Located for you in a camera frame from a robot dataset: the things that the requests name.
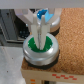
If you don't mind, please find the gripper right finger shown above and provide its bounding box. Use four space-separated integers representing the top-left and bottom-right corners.
40 8 63 50

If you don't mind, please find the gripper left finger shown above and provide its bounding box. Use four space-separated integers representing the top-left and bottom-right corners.
14 8 41 50

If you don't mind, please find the green button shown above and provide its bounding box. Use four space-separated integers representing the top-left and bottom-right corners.
21 32 61 68

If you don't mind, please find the blue button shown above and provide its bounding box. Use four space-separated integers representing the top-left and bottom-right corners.
27 9 62 34

